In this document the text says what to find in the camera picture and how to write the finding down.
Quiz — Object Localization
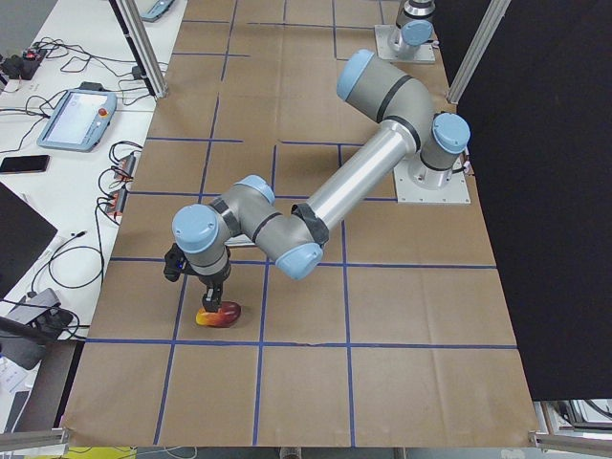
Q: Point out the red yellow mango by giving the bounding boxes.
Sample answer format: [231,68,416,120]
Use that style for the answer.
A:
[195,301,242,328]

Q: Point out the grey usb hub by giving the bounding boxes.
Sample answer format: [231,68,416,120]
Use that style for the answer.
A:
[6,288,60,324]

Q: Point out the black laptop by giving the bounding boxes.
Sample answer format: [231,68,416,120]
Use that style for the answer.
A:
[0,184,57,297]

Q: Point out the black smartphone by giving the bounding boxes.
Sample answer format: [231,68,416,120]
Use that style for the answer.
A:
[0,155,51,174]

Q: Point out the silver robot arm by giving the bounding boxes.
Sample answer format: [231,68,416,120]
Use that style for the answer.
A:
[387,0,435,57]
[164,49,470,313]

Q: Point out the blue teach pendant tablet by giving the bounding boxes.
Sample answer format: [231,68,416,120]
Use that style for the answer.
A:
[36,89,117,152]

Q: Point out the aluminium frame post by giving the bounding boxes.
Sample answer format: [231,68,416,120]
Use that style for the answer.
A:
[109,0,168,99]

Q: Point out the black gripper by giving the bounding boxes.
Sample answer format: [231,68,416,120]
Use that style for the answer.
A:
[185,255,231,313]

